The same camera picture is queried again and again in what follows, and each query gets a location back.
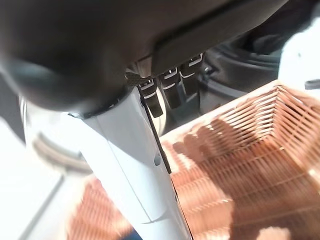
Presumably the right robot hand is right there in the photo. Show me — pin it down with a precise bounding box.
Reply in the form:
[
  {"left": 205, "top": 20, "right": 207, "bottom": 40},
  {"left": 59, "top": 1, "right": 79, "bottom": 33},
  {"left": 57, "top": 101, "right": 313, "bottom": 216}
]
[{"left": 0, "top": 0, "right": 292, "bottom": 240}]

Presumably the blue garment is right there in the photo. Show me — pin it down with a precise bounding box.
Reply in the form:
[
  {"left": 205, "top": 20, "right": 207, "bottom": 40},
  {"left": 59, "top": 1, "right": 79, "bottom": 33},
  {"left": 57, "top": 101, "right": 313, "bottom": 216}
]
[{"left": 128, "top": 228, "right": 143, "bottom": 240}]

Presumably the white garment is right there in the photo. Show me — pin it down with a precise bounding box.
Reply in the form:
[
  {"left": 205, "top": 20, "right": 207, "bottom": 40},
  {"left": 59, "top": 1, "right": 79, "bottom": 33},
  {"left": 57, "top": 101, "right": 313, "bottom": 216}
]
[{"left": 276, "top": 21, "right": 320, "bottom": 85}]

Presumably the grey front-load washing machine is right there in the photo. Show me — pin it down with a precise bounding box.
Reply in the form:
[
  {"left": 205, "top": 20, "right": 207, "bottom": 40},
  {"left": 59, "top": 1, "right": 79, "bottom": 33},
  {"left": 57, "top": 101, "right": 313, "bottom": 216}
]
[{"left": 197, "top": 14, "right": 320, "bottom": 101}]

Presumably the rectangular wicker laundry basket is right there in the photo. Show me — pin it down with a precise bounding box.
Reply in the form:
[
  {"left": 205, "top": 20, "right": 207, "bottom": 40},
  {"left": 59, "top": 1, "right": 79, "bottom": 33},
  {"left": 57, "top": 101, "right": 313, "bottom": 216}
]
[{"left": 66, "top": 79, "right": 320, "bottom": 240}]

